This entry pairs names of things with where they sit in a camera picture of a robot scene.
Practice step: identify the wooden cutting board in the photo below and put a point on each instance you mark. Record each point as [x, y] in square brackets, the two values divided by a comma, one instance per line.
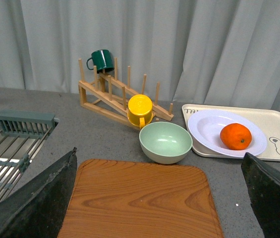
[118, 199]

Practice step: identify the green bowl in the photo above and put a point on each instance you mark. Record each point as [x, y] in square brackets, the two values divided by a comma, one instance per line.
[165, 142]

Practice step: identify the white round plate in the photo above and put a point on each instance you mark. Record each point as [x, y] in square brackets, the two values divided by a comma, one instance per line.
[205, 126]

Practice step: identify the wooden dish rack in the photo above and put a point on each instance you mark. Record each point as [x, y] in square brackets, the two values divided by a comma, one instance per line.
[106, 95]

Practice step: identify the beige bear tray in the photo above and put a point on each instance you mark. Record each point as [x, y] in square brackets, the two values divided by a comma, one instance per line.
[267, 120]

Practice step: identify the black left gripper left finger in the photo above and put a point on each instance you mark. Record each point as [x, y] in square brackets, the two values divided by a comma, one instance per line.
[38, 208]

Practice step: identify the green sink drying rack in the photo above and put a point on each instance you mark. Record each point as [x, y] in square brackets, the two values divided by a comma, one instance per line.
[22, 134]

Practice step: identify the grey curtain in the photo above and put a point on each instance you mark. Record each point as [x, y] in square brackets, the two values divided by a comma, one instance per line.
[215, 52]

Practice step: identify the orange fruit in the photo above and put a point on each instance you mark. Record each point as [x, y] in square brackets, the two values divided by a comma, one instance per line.
[236, 136]

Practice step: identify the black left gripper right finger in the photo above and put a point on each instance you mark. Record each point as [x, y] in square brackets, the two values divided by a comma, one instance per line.
[263, 184]

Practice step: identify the yellow mug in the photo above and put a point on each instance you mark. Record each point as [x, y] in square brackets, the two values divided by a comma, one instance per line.
[140, 110]

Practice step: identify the dark green mug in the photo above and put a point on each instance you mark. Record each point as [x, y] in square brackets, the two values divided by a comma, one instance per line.
[102, 59]

